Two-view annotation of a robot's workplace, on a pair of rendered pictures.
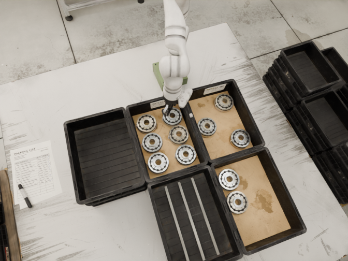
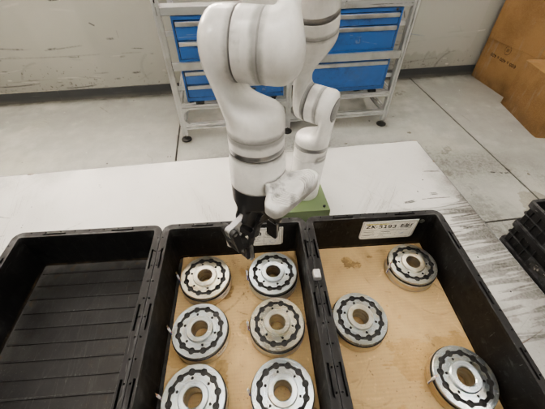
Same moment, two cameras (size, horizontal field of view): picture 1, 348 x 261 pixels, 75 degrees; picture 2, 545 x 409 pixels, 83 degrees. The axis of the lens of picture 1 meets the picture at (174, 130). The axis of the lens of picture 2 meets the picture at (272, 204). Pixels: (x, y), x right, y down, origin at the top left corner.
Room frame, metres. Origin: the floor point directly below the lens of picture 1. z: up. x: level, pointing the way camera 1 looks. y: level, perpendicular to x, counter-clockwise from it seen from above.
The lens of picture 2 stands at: (0.19, -0.11, 1.42)
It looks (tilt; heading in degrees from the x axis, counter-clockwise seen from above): 46 degrees down; 22
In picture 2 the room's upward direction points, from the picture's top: straight up
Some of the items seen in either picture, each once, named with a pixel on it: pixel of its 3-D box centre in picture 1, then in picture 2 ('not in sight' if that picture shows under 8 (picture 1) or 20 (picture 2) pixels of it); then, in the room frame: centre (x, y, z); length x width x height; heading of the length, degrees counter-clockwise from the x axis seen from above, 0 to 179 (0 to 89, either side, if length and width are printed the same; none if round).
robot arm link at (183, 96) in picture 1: (176, 90); (268, 165); (0.48, 0.01, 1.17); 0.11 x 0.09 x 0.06; 71
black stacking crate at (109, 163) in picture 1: (105, 155); (66, 337); (0.25, 0.31, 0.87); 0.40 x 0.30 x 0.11; 26
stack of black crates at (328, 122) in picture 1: (318, 125); not in sight; (0.88, -1.15, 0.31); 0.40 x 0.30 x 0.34; 30
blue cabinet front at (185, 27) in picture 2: not in sight; (233, 60); (2.11, 0.95, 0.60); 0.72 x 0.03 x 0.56; 120
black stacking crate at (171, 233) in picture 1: (191, 218); not in sight; (0.02, -0.14, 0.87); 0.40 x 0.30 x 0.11; 26
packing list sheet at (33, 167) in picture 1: (33, 172); not in sight; (0.14, 0.71, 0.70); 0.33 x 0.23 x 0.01; 30
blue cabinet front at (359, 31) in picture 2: not in sight; (345, 53); (2.51, 0.26, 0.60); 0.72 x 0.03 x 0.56; 120
